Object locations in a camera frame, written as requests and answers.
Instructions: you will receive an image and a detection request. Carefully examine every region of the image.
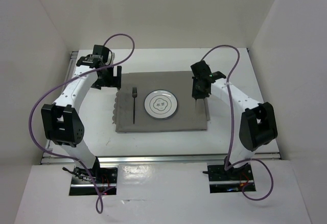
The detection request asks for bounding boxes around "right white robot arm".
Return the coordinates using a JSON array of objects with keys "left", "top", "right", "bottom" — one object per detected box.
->
[{"left": 191, "top": 60, "right": 278, "bottom": 179}]

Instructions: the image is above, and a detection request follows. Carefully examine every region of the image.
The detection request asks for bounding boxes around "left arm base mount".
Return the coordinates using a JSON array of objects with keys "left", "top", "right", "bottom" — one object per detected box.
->
[{"left": 62, "top": 165, "right": 120, "bottom": 196}]

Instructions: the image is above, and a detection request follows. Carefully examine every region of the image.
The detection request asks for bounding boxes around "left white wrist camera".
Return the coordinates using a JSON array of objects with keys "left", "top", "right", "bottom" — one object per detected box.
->
[{"left": 106, "top": 51, "right": 115, "bottom": 65}]

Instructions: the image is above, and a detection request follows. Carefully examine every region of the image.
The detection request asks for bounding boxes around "dark metal fork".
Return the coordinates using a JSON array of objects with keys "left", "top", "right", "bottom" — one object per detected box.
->
[{"left": 132, "top": 87, "right": 137, "bottom": 124}]

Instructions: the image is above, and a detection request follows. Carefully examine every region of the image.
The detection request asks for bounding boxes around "purple cable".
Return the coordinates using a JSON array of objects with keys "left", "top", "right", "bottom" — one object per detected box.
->
[
  {"left": 202, "top": 45, "right": 274, "bottom": 201},
  {"left": 28, "top": 33, "right": 135, "bottom": 214}
]

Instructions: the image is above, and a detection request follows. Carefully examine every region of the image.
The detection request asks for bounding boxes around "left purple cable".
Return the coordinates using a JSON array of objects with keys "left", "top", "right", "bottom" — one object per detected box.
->
[{"left": 28, "top": 33, "right": 135, "bottom": 214}]

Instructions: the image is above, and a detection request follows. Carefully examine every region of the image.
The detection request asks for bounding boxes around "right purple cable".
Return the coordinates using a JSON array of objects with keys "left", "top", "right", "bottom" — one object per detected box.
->
[{"left": 202, "top": 45, "right": 274, "bottom": 201}]

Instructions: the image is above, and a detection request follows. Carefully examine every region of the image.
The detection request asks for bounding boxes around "grey cloth placemat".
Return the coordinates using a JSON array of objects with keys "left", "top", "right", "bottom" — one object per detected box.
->
[{"left": 112, "top": 71, "right": 209, "bottom": 133}]

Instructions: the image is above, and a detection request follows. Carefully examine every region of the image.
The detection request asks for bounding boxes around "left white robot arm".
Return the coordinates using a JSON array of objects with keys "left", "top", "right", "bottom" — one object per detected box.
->
[{"left": 41, "top": 45, "right": 122, "bottom": 183}]

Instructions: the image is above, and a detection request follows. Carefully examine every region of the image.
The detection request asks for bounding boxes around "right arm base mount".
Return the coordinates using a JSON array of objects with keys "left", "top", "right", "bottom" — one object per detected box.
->
[{"left": 202, "top": 164, "right": 256, "bottom": 193}]

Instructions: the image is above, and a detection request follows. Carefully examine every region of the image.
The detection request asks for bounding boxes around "white patterned plate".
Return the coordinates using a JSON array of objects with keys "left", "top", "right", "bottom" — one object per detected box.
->
[{"left": 144, "top": 90, "right": 178, "bottom": 120}]

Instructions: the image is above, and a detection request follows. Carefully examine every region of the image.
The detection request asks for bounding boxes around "aluminium front rail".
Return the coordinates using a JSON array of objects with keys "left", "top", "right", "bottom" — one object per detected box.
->
[{"left": 40, "top": 153, "right": 281, "bottom": 168}]

